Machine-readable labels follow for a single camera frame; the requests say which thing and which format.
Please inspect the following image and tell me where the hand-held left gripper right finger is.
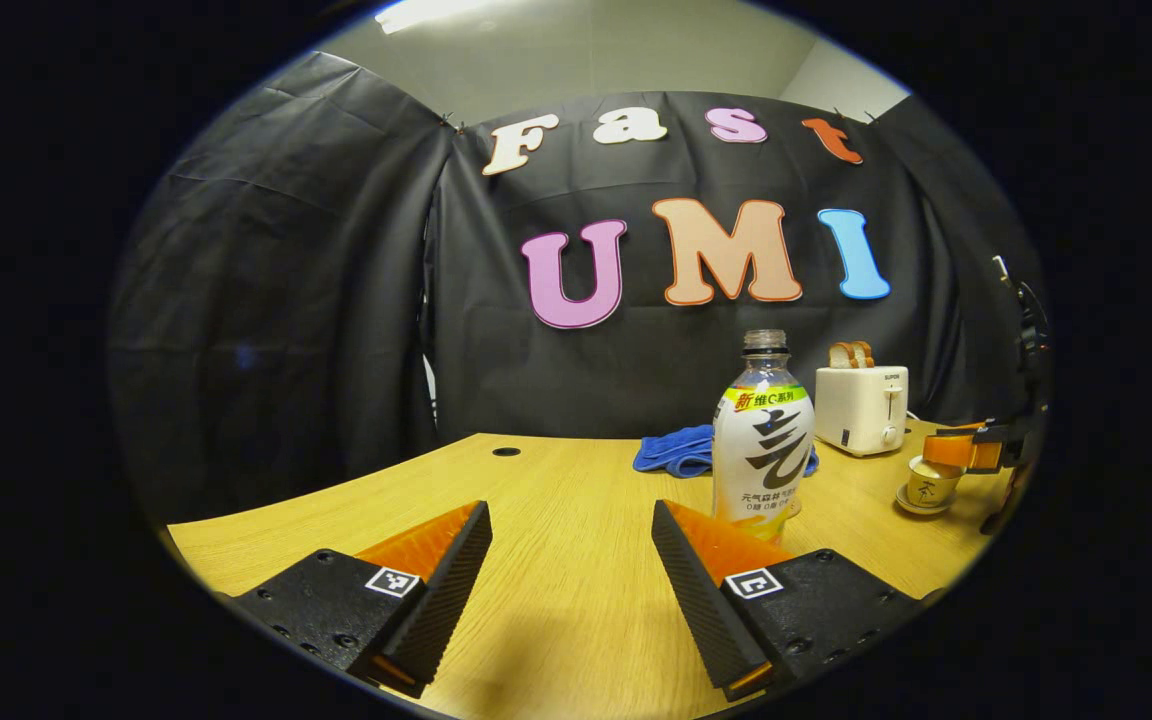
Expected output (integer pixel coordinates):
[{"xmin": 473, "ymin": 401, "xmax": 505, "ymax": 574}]
[{"xmin": 650, "ymin": 499, "xmax": 937, "ymax": 701}]

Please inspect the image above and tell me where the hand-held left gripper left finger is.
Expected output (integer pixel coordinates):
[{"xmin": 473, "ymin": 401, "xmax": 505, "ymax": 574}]
[{"xmin": 226, "ymin": 500, "xmax": 494, "ymax": 699}]

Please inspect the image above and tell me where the clear plastic water bottle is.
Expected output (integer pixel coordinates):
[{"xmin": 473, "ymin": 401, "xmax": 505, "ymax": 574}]
[{"xmin": 711, "ymin": 329, "xmax": 817, "ymax": 546}]

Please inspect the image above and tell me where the white ceramic saucer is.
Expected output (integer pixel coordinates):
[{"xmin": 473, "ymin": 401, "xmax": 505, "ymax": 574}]
[{"xmin": 896, "ymin": 485, "xmax": 957, "ymax": 517}]

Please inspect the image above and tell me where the white toaster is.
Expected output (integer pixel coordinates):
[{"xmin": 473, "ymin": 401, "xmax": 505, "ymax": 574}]
[{"xmin": 814, "ymin": 365, "xmax": 910, "ymax": 458}]

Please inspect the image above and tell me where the blue folded towel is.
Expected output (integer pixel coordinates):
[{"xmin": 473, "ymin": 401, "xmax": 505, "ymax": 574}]
[{"xmin": 633, "ymin": 424, "xmax": 821, "ymax": 479}]

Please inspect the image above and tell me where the black backdrop cloth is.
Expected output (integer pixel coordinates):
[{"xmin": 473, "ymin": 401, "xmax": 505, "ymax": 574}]
[{"xmin": 106, "ymin": 50, "xmax": 1052, "ymax": 526}]

